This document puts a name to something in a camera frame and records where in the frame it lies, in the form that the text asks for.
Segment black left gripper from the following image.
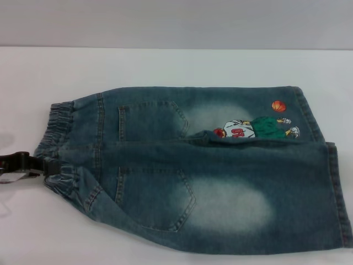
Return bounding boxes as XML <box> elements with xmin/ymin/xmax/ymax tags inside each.
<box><xmin>0</xmin><ymin>150</ymin><xmax>61</xmax><ymax>182</ymax></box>

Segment blue denim shorts with cartoon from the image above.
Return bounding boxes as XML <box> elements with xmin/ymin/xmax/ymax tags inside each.
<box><xmin>32</xmin><ymin>85</ymin><xmax>353</xmax><ymax>249</ymax></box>

